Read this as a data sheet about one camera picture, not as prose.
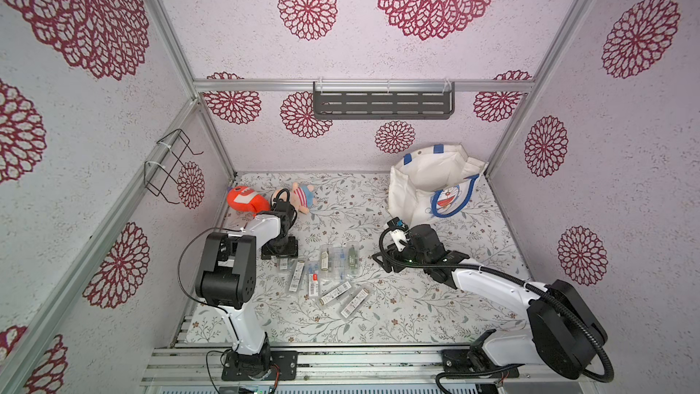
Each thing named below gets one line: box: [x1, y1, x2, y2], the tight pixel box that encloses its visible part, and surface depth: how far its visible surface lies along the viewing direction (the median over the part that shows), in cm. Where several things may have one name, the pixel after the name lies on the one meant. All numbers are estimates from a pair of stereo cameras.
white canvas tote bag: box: [387, 144, 489, 226], surface depth 100 cm
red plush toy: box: [226, 186, 271, 216], surface depth 104 cm
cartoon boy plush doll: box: [271, 181, 317, 215], surface depth 107 cm
